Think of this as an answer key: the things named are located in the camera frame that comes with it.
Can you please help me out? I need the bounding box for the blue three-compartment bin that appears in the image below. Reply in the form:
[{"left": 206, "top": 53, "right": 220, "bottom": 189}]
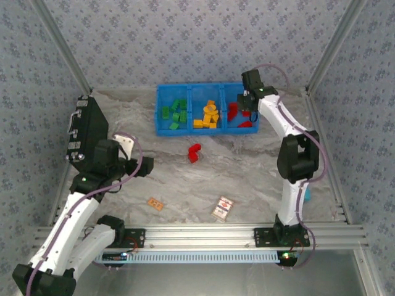
[{"left": 156, "top": 81, "right": 260, "bottom": 136}]

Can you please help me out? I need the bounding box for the orange flat tile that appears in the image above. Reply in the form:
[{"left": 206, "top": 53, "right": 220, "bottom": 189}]
[{"left": 147, "top": 197, "right": 165, "bottom": 212}]

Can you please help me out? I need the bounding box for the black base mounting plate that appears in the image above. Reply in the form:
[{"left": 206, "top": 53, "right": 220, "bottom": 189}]
[
  {"left": 89, "top": 228, "right": 146, "bottom": 249},
  {"left": 254, "top": 227, "right": 310, "bottom": 247}
]

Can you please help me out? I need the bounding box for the small circuit board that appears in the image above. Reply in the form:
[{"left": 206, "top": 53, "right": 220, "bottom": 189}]
[
  {"left": 102, "top": 252, "right": 129, "bottom": 262},
  {"left": 276, "top": 250, "right": 299, "bottom": 266}
]

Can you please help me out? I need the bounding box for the red and white card box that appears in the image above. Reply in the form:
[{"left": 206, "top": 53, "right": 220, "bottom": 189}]
[{"left": 211, "top": 195, "right": 235, "bottom": 223}]

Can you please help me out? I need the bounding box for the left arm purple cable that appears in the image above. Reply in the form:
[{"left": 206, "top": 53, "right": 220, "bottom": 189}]
[{"left": 26, "top": 131, "right": 144, "bottom": 296}]

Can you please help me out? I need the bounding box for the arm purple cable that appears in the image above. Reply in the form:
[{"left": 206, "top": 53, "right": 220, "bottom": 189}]
[
  {"left": 252, "top": 64, "right": 328, "bottom": 271},
  {"left": 26, "top": 131, "right": 144, "bottom": 296}
]

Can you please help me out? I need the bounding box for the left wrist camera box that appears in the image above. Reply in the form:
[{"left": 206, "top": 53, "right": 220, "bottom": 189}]
[{"left": 112, "top": 133, "right": 136, "bottom": 155}]

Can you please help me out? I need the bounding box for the black case with metal handle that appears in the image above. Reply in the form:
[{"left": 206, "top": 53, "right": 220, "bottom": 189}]
[{"left": 65, "top": 94, "right": 109, "bottom": 173}]

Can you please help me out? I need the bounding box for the aluminium side rail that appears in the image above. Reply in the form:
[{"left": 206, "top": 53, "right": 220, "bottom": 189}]
[
  {"left": 48, "top": 166, "right": 73, "bottom": 226},
  {"left": 304, "top": 87, "right": 352, "bottom": 225}
]

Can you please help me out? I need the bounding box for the aluminium mounting rail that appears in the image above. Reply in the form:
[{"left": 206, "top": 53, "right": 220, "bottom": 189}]
[{"left": 32, "top": 224, "right": 370, "bottom": 250}]

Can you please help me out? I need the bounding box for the aluminium frame post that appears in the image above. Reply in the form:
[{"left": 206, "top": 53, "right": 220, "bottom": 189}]
[
  {"left": 30, "top": 0, "right": 93, "bottom": 95},
  {"left": 304, "top": 0, "right": 368, "bottom": 95}
]

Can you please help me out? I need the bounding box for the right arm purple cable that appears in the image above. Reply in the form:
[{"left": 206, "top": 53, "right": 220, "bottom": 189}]
[{"left": 252, "top": 64, "right": 328, "bottom": 271}]

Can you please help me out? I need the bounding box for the light blue slotted cable duct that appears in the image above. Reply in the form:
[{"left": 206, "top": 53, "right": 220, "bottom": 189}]
[{"left": 92, "top": 250, "right": 285, "bottom": 265}]

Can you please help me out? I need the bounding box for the aluminium lower frame rail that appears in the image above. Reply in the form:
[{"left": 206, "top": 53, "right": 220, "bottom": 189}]
[{"left": 353, "top": 249, "right": 383, "bottom": 296}]

